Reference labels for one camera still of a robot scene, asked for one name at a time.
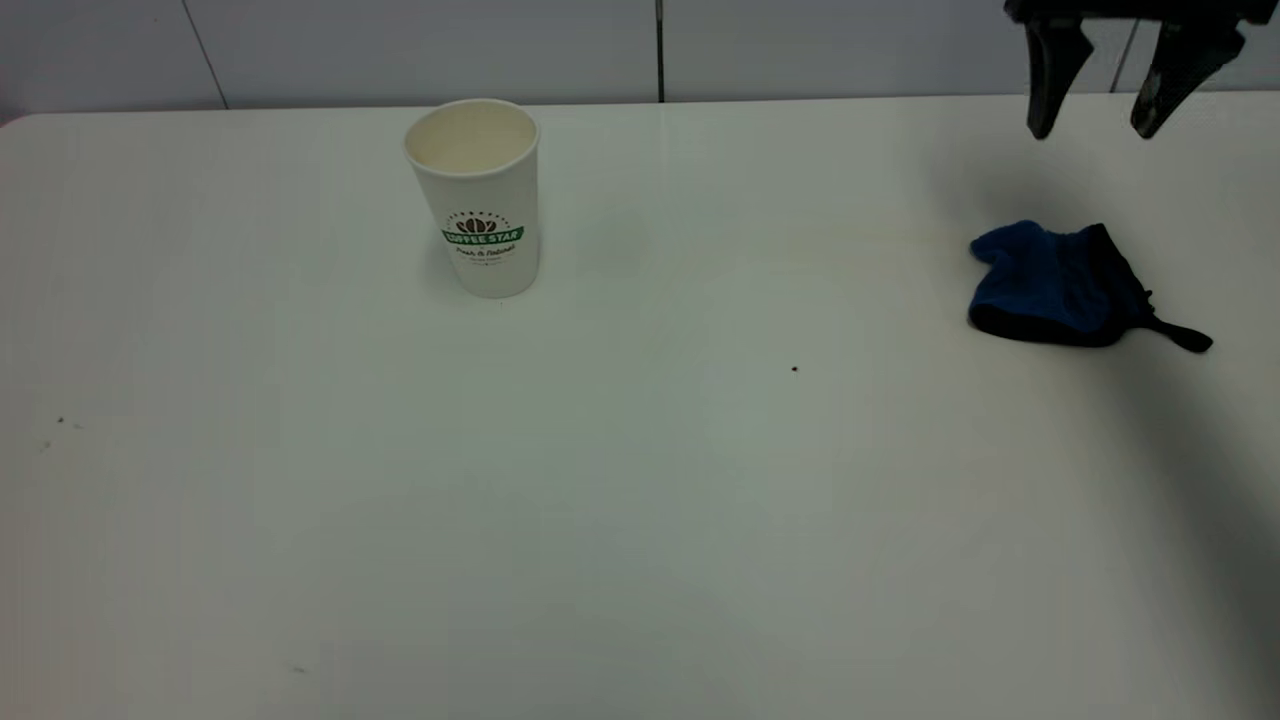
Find white paper coffee cup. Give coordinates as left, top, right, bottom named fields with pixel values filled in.
left=403, top=98, right=542, bottom=301

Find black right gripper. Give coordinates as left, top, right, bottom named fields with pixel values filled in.
left=1003, top=0, right=1280, bottom=141

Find blue cloth with black trim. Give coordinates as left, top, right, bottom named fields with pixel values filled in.
left=967, top=220, right=1215, bottom=353

